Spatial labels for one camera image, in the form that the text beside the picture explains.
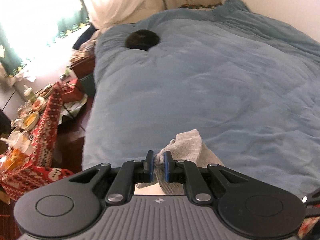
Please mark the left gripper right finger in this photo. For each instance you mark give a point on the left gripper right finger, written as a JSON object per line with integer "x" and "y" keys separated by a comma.
{"x": 188, "y": 174}

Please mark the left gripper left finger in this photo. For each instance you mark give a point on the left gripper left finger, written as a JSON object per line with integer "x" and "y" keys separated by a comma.
{"x": 131, "y": 173}

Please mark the grey knitted garment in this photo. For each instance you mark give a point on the grey knitted garment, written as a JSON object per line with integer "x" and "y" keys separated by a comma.
{"x": 186, "y": 146}

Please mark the red patterned tablecloth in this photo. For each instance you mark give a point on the red patterned tablecloth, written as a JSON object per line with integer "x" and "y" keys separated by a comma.
{"x": 21, "y": 173}

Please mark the blue fleece duvet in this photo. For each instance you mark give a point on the blue fleece duvet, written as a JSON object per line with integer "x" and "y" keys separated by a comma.
{"x": 248, "y": 83}

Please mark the dark wooden nightstand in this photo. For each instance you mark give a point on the dark wooden nightstand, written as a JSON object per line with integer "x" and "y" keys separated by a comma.
{"x": 83, "y": 69}

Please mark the black round cushion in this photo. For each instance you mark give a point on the black round cushion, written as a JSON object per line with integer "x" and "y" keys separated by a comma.
{"x": 142, "y": 39}

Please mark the green lidded cup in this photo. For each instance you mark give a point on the green lidded cup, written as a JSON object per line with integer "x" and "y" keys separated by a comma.
{"x": 29, "y": 94}

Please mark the green patterned curtain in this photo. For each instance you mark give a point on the green patterned curtain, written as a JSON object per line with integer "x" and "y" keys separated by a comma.
{"x": 30, "y": 27}

